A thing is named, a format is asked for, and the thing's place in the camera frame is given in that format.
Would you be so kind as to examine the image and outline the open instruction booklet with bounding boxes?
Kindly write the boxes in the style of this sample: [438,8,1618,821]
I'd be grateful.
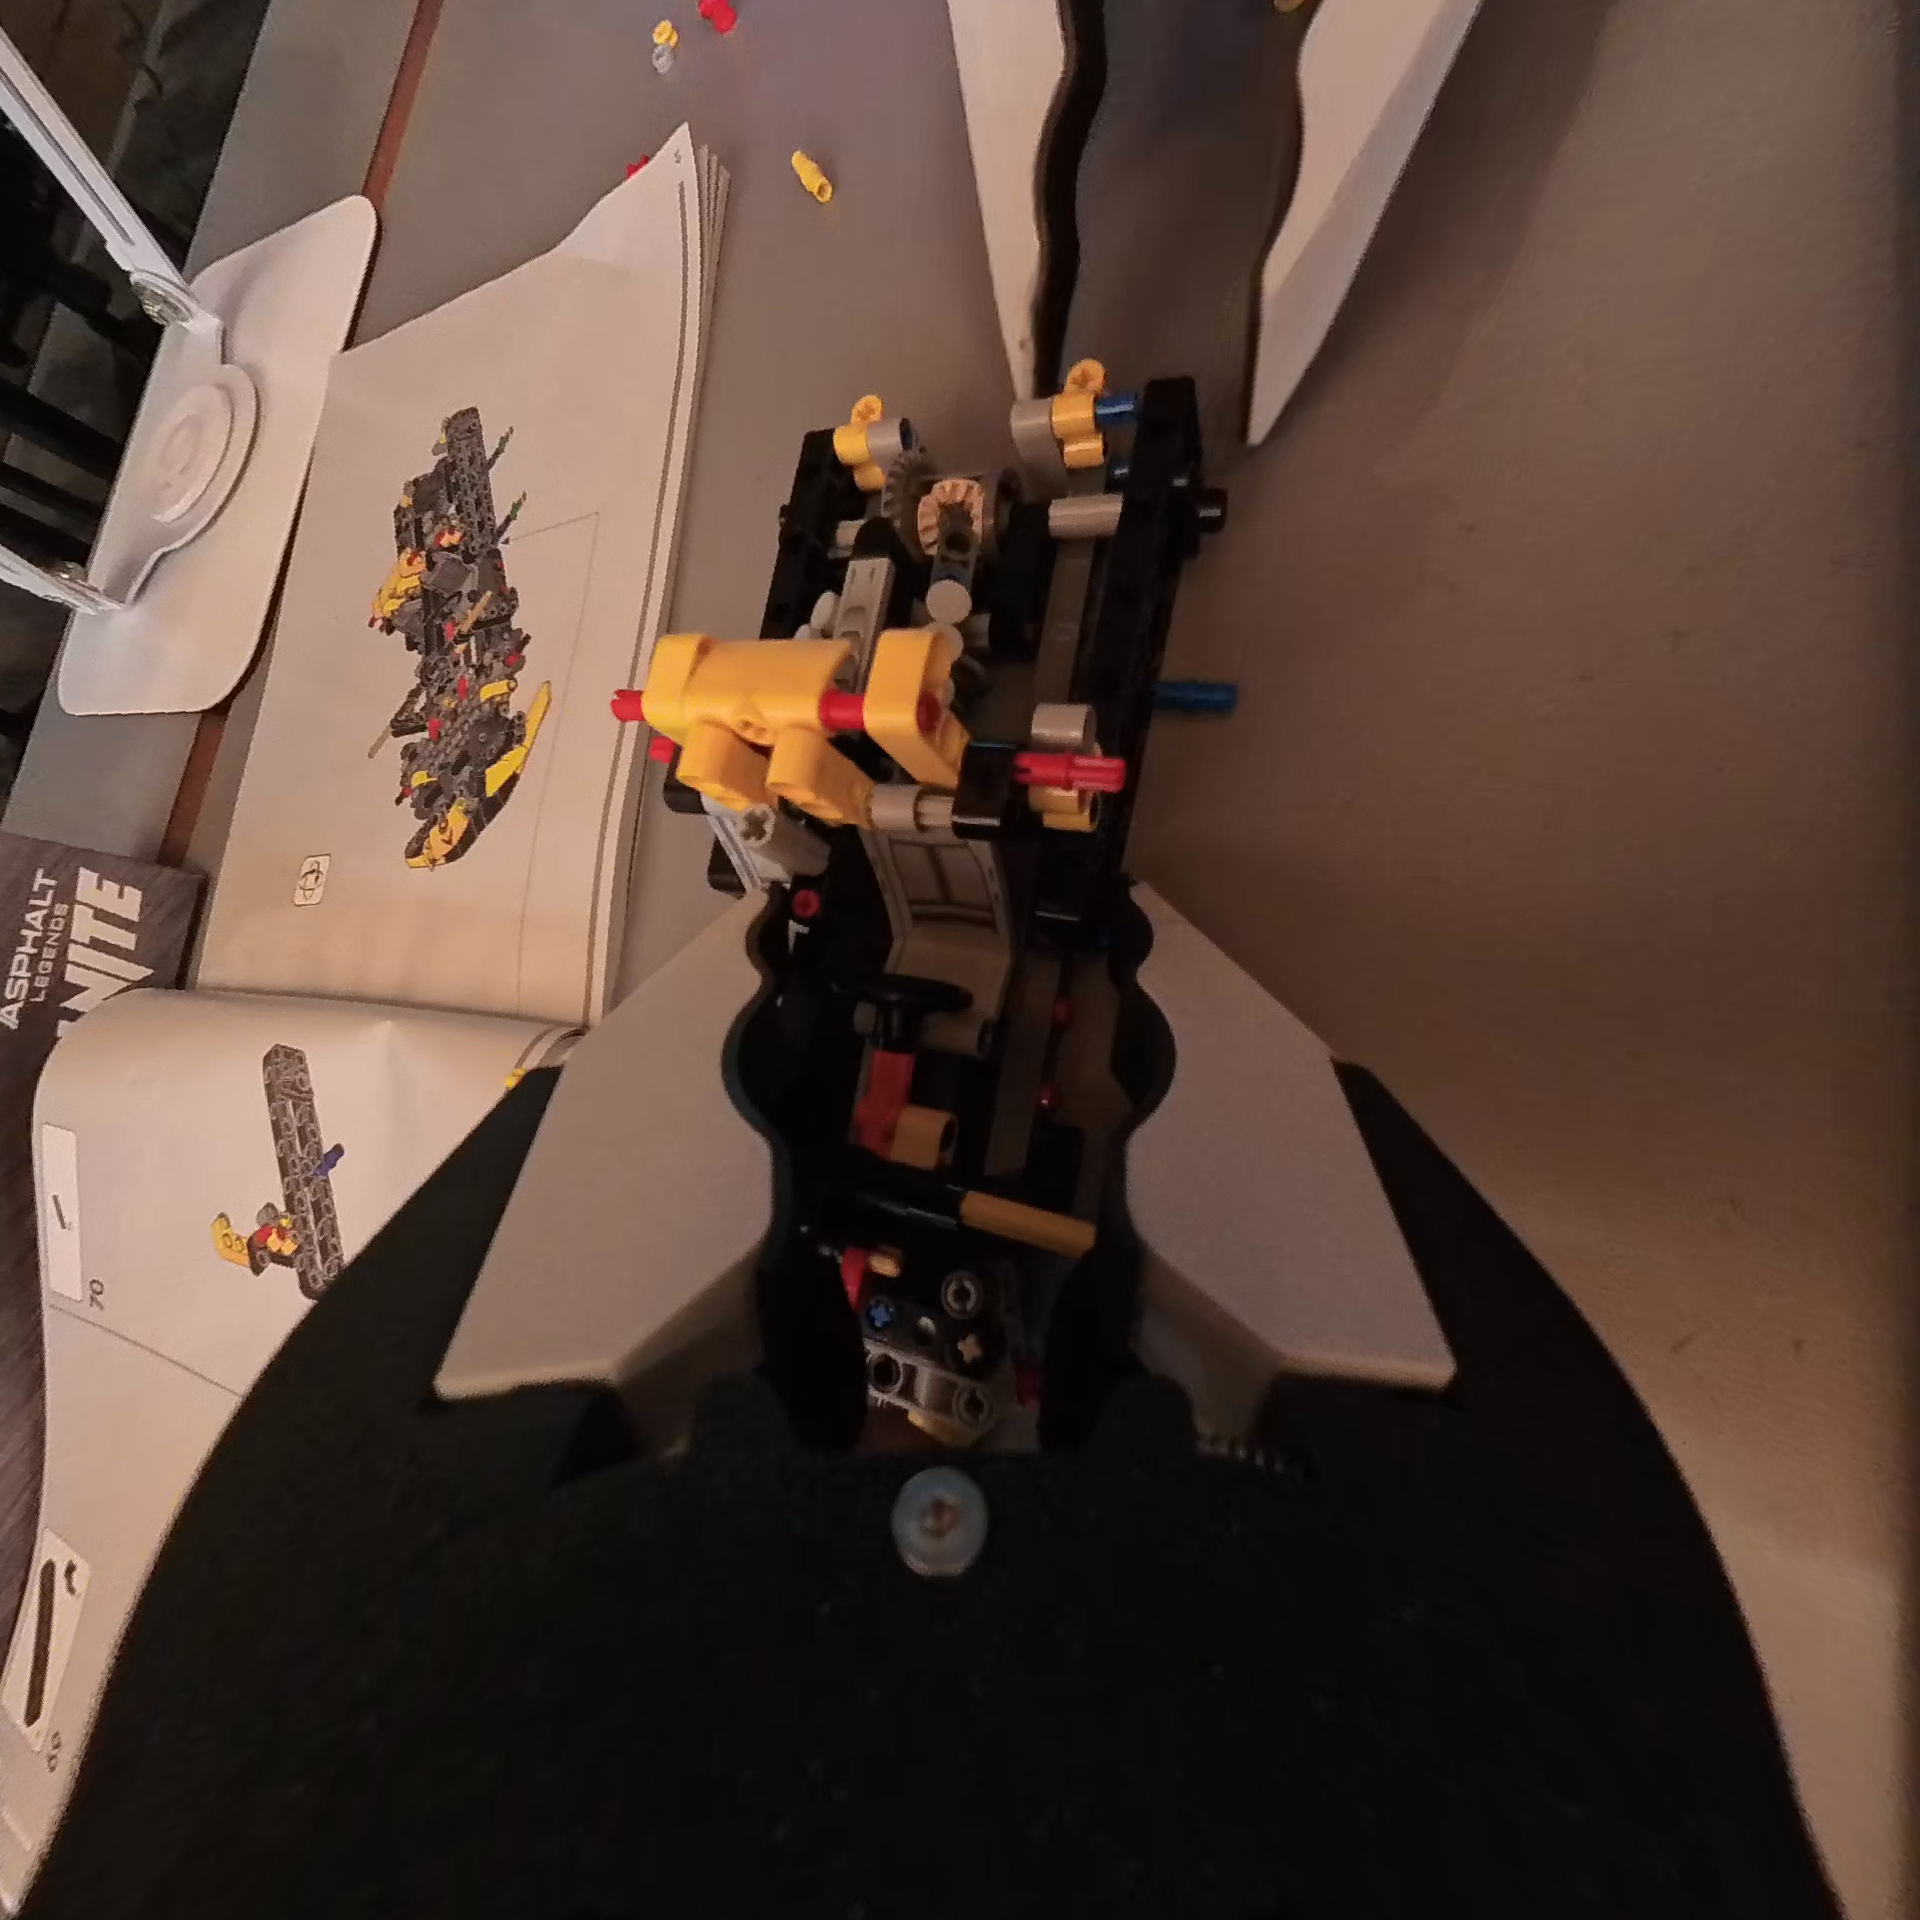
[0,120,737,1870]

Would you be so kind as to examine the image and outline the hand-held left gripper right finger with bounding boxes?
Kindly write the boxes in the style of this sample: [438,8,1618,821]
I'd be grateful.
[1122,883,1461,1402]

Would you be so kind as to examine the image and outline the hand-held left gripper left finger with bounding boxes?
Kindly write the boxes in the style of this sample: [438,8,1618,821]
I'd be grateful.
[432,897,784,1404]

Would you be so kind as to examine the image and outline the lego set box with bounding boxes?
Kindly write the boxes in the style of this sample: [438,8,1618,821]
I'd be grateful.
[0,825,213,1660]

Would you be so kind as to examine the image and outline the partly built lego car chassis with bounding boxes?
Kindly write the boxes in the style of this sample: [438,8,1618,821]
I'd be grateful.
[609,356,1242,1460]

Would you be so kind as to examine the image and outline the scattered lego pins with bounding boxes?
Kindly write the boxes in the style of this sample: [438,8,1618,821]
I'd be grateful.
[621,0,847,208]

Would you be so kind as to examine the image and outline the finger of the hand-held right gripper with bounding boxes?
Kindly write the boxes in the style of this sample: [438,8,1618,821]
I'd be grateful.
[1242,0,1491,452]
[944,0,1106,402]

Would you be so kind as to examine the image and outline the white board stand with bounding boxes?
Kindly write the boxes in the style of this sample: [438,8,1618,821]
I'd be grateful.
[0,28,379,722]

